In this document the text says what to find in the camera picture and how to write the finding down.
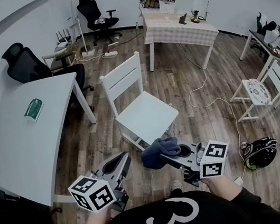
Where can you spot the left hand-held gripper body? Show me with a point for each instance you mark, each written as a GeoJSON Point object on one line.
{"type": "Point", "coordinates": [101, 196]}

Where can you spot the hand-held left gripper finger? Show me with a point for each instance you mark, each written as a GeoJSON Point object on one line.
{"type": "Point", "coordinates": [111, 160]}
{"type": "Point", "coordinates": [125, 166]}

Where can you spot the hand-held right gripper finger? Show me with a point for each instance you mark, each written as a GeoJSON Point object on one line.
{"type": "Point", "coordinates": [176, 160]}
{"type": "Point", "coordinates": [191, 146]}

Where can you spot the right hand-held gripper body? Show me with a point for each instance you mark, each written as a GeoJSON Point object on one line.
{"type": "Point", "coordinates": [214, 168]}

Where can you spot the dark blue cloth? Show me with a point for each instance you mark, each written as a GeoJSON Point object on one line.
{"type": "Point", "coordinates": [153, 154]}

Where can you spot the white wooden chair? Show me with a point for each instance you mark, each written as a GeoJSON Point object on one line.
{"type": "Point", "coordinates": [146, 115]}

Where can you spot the person's right forearm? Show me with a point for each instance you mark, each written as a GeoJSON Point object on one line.
{"type": "Point", "coordinates": [220, 188]}

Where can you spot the white slatted chair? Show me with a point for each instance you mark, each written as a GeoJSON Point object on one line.
{"type": "Point", "coordinates": [278, 76]}

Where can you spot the person's grey shoe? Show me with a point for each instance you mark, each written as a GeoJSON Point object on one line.
{"type": "Point", "coordinates": [175, 185]}

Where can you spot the white charger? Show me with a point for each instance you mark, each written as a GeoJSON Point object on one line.
{"type": "Point", "coordinates": [238, 181]}

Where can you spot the black backpack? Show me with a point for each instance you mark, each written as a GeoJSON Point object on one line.
{"type": "Point", "coordinates": [261, 153]}

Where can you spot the person's black shirt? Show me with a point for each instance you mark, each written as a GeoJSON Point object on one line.
{"type": "Point", "coordinates": [215, 219]}

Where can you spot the patterned seat cushion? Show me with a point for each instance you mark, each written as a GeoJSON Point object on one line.
{"type": "Point", "coordinates": [258, 91]}

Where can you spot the green tissue packet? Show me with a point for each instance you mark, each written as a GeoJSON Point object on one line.
{"type": "Point", "coordinates": [33, 110]}

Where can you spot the large white table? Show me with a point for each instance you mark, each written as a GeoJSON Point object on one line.
{"type": "Point", "coordinates": [20, 146]}

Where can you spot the white power strip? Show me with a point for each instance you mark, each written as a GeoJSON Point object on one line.
{"type": "Point", "coordinates": [113, 44]}
{"type": "Point", "coordinates": [109, 54]}

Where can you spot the checkered cloth table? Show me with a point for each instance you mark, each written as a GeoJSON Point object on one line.
{"type": "Point", "coordinates": [177, 32]}

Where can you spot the small white table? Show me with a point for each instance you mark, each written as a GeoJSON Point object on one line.
{"type": "Point", "coordinates": [51, 56]}

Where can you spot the white pole stand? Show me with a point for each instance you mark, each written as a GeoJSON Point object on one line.
{"type": "Point", "coordinates": [83, 38]}

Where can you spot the dark-topped white table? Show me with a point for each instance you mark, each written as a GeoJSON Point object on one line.
{"type": "Point", "coordinates": [264, 43]}

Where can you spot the brass lamp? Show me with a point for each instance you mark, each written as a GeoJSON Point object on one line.
{"type": "Point", "coordinates": [195, 19]}

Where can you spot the black phone stand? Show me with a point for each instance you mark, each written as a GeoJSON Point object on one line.
{"type": "Point", "coordinates": [182, 19]}

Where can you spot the black router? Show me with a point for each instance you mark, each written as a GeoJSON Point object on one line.
{"type": "Point", "coordinates": [63, 39]}

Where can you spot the small bottle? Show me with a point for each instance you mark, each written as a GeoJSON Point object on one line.
{"type": "Point", "coordinates": [137, 25]}

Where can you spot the white box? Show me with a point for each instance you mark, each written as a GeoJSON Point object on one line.
{"type": "Point", "coordinates": [167, 7]}

